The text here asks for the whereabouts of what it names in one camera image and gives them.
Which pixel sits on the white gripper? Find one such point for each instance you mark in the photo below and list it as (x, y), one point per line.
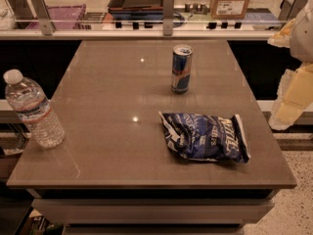
(303, 36)

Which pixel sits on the blue silver redbull can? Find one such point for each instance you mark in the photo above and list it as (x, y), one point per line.
(181, 68)

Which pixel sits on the clear plastic water bottle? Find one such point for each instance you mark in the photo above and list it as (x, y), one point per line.
(28, 100)

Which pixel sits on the cardboard box with label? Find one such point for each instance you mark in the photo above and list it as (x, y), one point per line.
(228, 9)

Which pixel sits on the blue chips bag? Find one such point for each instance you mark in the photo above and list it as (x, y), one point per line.
(205, 138)

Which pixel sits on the purple plastic crate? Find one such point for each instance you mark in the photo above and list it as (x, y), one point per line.
(67, 17)

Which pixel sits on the grey drawer cabinet under table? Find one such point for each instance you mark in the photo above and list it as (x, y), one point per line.
(154, 216)

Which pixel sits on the right metal railing post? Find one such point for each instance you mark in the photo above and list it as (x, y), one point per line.
(290, 8)

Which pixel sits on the metal railing post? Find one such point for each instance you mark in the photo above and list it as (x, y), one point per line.
(168, 8)
(41, 11)
(290, 8)

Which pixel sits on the middle metal railing post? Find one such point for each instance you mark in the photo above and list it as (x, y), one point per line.
(168, 8)

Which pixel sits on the left metal railing post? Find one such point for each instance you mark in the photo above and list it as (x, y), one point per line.
(41, 11)

